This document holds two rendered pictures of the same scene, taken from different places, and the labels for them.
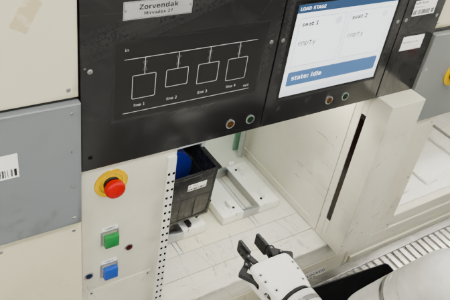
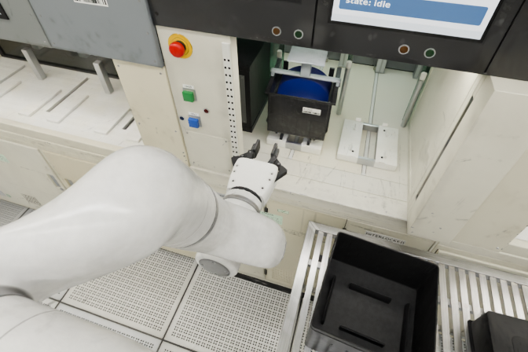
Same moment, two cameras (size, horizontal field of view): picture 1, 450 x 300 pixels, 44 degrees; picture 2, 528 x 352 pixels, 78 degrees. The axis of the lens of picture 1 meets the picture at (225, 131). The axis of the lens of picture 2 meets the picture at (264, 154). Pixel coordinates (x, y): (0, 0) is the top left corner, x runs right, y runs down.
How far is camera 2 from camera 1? 0.83 m
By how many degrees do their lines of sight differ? 42
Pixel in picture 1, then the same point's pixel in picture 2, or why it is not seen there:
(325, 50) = not seen: outside the picture
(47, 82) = not seen: outside the picture
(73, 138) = not seen: outside the picture
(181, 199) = (298, 116)
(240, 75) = not seen: outside the picture
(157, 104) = not seen: outside the picture
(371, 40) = not seen: outside the picture
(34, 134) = not seen: outside the picture
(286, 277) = (251, 178)
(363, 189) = (441, 178)
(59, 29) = not seen: outside the picture
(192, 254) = (296, 163)
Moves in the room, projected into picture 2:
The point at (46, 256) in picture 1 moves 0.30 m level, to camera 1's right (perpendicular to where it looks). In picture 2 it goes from (147, 84) to (195, 142)
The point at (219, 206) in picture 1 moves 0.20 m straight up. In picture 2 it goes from (343, 145) to (353, 102)
